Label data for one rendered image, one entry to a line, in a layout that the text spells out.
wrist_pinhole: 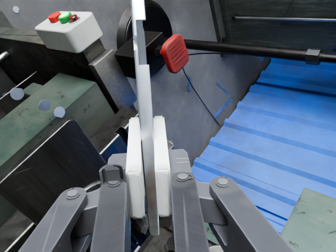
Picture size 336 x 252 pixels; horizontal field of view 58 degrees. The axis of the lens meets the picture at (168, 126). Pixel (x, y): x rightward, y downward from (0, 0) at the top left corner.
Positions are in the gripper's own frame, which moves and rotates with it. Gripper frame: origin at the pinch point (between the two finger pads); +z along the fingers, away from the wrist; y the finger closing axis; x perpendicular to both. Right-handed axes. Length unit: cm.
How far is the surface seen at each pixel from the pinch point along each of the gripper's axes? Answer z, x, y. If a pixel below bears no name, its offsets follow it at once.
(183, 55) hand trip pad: 46.9, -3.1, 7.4
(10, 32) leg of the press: 77, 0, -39
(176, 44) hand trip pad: 45.7, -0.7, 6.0
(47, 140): 22.8, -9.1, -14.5
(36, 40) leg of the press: 62, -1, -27
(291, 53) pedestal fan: 89, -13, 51
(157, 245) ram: 18.7, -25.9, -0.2
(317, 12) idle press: 147, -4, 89
